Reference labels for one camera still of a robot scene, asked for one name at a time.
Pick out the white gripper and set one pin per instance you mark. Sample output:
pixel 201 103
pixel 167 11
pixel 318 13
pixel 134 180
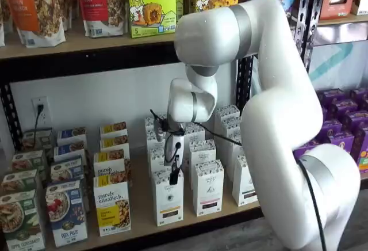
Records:
pixel 181 153

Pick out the wooden shelf board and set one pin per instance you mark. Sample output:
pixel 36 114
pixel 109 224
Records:
pixel 86 42
pixel 141 205
pixel 339 20

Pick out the white yellow Purely Elizabeth box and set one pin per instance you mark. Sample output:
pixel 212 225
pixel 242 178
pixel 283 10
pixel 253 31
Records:
pixel 113 130
pixel 112 205
pixel 109 166
pixel 115 144

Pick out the white plastic sheet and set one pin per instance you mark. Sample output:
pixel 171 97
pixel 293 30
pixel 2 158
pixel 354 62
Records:
pixel 339 61

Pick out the white box dark strip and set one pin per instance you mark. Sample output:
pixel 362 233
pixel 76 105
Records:
pixel 227 111
pixel 230 125
pixel 241 182
pixel 228 161

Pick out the green apple cinnamon oatmeal box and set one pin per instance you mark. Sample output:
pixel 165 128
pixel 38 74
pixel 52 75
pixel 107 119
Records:
pixel 20 219
pixel 17 180
pixel 30 141
pixel 27 160

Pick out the black metal shelf rack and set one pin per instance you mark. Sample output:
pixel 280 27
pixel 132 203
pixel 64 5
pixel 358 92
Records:
pixel 309 18
pixel 86 64

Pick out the white box yellow strip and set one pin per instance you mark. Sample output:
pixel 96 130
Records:
pixel 168 202
pixel 156 159
pixel 151 143
pixel 149 125

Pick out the white wall outlet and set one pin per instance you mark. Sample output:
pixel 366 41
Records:
pixel 46 113

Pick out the purple Annie's snack box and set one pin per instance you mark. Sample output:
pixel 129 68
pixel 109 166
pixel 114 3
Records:
pixel 332 97
pixel 342 144
pixel 327 131
pixel 356 120
pixel 345 108
pixel 304 151
pixel 360 144
pixel 359 93

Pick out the red label granola bag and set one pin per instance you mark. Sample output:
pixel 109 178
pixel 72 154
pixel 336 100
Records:
pixel 92 0

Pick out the orange label granola bag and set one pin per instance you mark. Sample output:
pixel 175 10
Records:
pixel 26 12

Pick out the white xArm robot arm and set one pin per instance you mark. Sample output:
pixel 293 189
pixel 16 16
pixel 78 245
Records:
pixel 273 118

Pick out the white box pink strip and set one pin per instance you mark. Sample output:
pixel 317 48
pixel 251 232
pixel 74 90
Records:
pixel 195 134
pixel 201 153
pixel 210 187

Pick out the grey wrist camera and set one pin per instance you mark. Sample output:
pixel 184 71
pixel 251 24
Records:
pixel 159 130

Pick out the purple orange snack box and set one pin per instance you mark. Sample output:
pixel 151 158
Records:
pixel 363 161

